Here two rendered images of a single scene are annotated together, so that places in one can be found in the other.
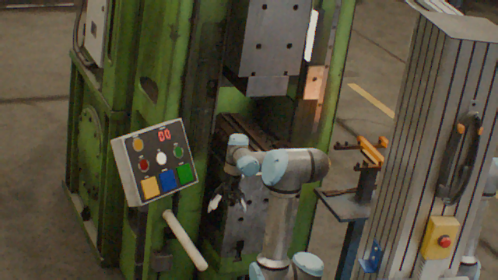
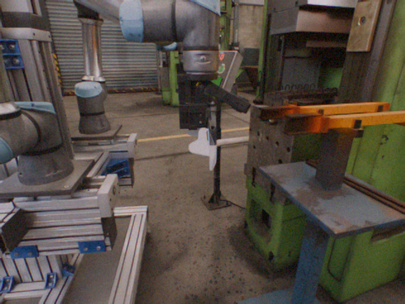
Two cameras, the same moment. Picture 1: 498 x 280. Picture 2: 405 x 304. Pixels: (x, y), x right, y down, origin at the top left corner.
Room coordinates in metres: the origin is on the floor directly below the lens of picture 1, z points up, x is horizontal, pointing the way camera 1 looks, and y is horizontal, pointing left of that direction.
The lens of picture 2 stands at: (3.09, -1.40, 1.17)
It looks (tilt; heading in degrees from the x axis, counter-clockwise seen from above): 22 degrees down; 99
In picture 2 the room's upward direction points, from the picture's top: straight up
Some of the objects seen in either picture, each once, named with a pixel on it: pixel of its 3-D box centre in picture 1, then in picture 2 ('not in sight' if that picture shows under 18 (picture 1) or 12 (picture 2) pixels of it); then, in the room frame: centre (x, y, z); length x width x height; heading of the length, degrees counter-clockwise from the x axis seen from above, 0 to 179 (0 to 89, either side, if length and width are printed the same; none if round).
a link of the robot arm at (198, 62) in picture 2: not in sight; (201, 63); (3.00, -0.86, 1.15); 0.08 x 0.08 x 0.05
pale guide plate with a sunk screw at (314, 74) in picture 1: (313, 82); (362, 26); (3.53, -0.30, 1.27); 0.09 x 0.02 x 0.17; 119
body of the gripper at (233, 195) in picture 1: (232, 186); (184, 74); (2.77, 0.00, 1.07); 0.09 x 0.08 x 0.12; 15
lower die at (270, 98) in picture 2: (236, 138); (306, 97); (3.45, 0.02, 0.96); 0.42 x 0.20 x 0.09; 29
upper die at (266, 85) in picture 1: (247, 68); (317, 23); (3.45, 0.02, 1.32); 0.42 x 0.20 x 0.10; 29
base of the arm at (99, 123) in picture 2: not in sight; (93, 120); (2.36, -0.31, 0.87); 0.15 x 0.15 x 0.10
